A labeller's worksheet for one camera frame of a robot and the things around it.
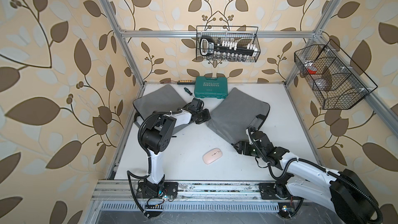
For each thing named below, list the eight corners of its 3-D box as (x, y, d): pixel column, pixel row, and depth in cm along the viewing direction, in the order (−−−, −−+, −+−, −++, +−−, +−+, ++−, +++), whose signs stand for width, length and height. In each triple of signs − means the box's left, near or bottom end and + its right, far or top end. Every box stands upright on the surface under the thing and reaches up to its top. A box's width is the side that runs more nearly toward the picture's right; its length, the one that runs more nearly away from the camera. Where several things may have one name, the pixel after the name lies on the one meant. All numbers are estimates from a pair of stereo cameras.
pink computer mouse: (205, 166, 84) (205, 165, 82) (200, 157, 87) (200, 155, 85) (223, 155, 88) (223, 154, 86) (218, 147, 91) (218, 145, 89)
